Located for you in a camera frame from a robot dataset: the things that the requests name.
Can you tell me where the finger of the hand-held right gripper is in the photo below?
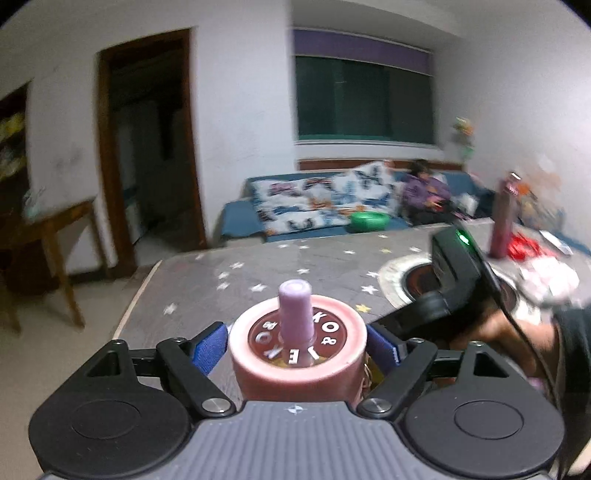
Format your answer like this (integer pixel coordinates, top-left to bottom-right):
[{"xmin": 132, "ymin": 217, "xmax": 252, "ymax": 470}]
[{"xmin": 369, "ymin": 302, "xmax": 419, "ymax": 343}]

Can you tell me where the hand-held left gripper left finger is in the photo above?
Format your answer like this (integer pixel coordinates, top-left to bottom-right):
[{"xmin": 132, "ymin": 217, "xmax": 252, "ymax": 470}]
[{"xmin": 81, "ymin": 322, "xmax": 234, "ymax": 419}]

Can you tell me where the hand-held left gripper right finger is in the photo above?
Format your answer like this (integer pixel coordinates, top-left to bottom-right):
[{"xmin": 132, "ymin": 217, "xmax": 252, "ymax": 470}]
[{"xmin": 358, "ymin": 323, "xmax": 514, "ymax": 421}]

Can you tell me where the pink straw water bottle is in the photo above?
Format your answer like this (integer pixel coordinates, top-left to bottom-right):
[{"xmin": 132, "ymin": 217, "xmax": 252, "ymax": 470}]
[{"xmin": 228, "ymin": 279, "xmax": 371, "ymax": 409}]

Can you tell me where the person's right forearm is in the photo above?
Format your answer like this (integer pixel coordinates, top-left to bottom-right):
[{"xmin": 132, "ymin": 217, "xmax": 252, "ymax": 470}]
[{"xmin": 531, "ymin": 305, "xmax": 591, "ymax": 480}]

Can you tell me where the person's right hand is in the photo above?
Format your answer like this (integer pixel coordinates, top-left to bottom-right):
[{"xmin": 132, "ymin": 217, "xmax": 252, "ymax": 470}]
[{"xmin": 450, "ymin": 309, "xmax": 561, "ymax": 376}]

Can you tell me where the round induction cooker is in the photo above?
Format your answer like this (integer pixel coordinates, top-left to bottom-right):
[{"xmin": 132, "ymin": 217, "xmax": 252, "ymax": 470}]
[{"xmin": 379, "ymin": 251, "xmax": 522, "ymax": 311}]

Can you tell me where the grey star-print tablecloth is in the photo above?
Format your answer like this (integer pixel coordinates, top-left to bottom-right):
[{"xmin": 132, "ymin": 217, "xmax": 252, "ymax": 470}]
[{"xmin": 113, "ymin": 217, "xmax": 591, "ymax": 370}]

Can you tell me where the tall pink tumbler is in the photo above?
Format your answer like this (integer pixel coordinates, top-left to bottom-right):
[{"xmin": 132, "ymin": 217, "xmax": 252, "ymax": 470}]
[{"xmin": 489, "ymin": 172, "xmax": 521, "ymax": 259}]

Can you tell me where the red plastic bag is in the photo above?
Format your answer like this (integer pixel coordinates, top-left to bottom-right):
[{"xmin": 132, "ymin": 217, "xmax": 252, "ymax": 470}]
[{"xmin": 507, "ymin": 232, "xmax": 542, "ymax": 262}]

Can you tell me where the white plastic bag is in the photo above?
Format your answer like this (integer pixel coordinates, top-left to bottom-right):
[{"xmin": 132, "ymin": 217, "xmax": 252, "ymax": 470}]
[{"xmin": 521, "ymin": 256, "xmax": 581, "ymax": 306}]

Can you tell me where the green plastic basin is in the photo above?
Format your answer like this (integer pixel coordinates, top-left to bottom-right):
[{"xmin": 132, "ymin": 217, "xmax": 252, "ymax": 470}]
[{"xmin": 348, "ymin": 211, "xmax": 391, "ymax": 234}]

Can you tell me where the blue sofa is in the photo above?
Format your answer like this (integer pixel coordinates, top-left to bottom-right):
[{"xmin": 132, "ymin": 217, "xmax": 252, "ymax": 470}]
[{"xmin": 219, "ymin": 171, "xmax": 591, "ymax": 256}]

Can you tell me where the artificial flower bunch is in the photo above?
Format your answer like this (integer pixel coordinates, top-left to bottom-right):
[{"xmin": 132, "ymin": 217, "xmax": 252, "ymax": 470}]
[{"xmin": 450, "ymin": 117, "xmax": 477, "ymax": 163}]

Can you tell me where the butterfly print pillow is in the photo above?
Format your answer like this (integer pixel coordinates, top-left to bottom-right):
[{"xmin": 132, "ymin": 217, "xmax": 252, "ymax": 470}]
[{"xmin": 252, "ymin": 161, "xmax": 403, "ymax": 236}]

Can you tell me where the dark glass window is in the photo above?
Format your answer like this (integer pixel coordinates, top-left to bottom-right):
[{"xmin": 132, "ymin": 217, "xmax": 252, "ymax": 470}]
[{"xmin": 294, "ymin": 55, "xmax": 435, "ymax": 145}]

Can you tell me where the wooden side table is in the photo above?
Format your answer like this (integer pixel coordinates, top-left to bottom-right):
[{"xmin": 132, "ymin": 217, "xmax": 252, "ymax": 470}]
[{"xmin": 0, "ymin": 198, "xmax": 101, "ymax": 334}]

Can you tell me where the glass jar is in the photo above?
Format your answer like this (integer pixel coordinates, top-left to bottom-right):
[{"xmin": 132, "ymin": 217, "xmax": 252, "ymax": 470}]
[{"xmin": 21, "ymin": 187, "xmax": 48, "ymax": 219}]

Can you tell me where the purple window valance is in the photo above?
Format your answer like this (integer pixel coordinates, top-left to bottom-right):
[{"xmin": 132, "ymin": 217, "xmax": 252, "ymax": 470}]
[{"xmin": 292, "ymin": 28, "xmax": 435, "ymax": 77}]

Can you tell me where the dark wooden shelf unit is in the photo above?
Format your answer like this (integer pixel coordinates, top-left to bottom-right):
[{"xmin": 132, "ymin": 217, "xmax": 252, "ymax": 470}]
[{"xmin": 0, "ymin": 82, "xmax": 32, "ymax": 200}]

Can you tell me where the black cable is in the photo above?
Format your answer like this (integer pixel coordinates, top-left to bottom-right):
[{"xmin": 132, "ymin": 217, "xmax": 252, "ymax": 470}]
[{"xmin": 478, "ymin": 256, "xmax": 561, "ymax": 402}]

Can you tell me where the wooden door frame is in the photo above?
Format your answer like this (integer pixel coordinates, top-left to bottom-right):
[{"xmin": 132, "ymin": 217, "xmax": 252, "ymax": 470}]
[{"xmin": 96, "ymin": 28, "xmax": 209, "ymax": 278}]

